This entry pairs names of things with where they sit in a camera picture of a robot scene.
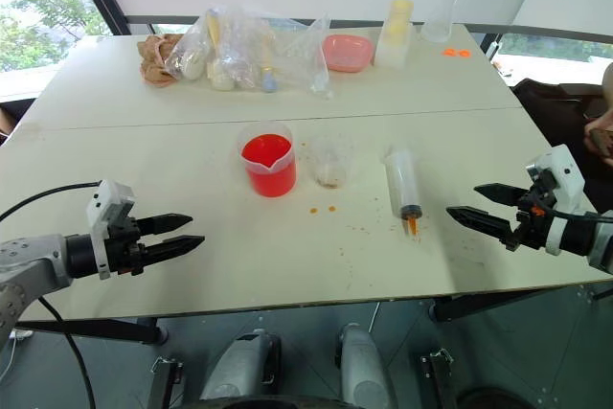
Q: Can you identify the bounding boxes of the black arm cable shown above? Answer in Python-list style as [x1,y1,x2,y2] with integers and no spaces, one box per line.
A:
[0,181,102,409]
[538,206,613,224]

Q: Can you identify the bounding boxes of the beige crumpled cloth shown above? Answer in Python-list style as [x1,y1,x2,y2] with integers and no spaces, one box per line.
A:
[136,34,187,89]

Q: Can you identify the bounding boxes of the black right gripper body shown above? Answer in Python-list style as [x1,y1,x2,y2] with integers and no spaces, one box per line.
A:
[502,171,559,252]

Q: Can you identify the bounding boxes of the person dark clothing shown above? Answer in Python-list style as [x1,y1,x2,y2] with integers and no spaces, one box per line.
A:
[511,77,613,212]

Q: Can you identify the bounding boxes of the beaker with red liquid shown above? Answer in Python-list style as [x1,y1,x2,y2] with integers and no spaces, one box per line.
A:
[237,121,299,198]

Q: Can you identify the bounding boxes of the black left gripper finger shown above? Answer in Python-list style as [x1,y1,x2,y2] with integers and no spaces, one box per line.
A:
[135,212,194,237]
[141,235,207,264]

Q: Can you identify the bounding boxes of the clear bag with baby bottles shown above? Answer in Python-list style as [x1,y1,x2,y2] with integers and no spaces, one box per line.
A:
[164,5,280,95]

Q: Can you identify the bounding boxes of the black metal bracket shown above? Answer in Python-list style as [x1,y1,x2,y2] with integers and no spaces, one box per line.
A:
[147,355,185,409]
[420,348,459,409]

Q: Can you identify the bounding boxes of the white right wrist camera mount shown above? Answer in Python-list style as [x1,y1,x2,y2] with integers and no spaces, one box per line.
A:
[524,144,586,258]

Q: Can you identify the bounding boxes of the grey rounded robot leg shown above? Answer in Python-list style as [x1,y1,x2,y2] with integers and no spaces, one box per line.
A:
[338,322,399,409]
[199,329,283,401]

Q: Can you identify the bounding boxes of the thin white floor cable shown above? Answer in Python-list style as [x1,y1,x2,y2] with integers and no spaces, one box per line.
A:
[0,328,34,384]

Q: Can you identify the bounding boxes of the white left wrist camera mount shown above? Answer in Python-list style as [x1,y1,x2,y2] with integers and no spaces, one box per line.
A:
[85,179,138,282]

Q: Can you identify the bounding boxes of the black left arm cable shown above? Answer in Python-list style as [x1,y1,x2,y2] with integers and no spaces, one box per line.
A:
[0,181,102,409]

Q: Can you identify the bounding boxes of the pink plastic bowl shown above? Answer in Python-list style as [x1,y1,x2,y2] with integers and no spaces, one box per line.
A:
[321,34,375,75]

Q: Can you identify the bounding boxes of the small clear plastic cup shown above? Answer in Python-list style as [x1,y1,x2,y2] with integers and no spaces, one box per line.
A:
[310,133,356,190]

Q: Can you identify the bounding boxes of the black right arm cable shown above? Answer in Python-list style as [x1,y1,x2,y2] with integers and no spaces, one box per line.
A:
[538,206,613,224]

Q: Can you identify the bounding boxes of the person bare hand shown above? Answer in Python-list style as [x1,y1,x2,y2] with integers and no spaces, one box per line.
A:
[585,108,613,135]

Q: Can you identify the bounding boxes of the large clear plastic syringe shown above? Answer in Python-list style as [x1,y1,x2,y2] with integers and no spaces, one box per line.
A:
[384,148,425,239]

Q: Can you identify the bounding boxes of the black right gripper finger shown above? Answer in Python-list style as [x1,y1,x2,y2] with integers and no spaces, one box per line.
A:
[445,205,517,243]
[473,182,532,207]

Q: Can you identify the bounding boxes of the empty clear plastic bag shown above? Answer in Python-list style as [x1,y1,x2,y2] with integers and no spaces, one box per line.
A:
[273,12,335,102]

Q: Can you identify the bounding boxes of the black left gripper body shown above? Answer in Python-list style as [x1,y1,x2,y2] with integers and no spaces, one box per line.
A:
[106,202,148,277]

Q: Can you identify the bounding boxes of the clear empty measuring beaker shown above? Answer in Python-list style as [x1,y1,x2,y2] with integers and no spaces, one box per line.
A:
[420,0,463,44]

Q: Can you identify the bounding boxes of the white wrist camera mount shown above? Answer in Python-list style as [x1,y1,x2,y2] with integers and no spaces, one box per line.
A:
[524,144,586,258]
[85,179,138,282]

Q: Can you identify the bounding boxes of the black table frame bar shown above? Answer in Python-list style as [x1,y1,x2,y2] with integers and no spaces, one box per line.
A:
[429,283,613,325]
[17,316,170,347]

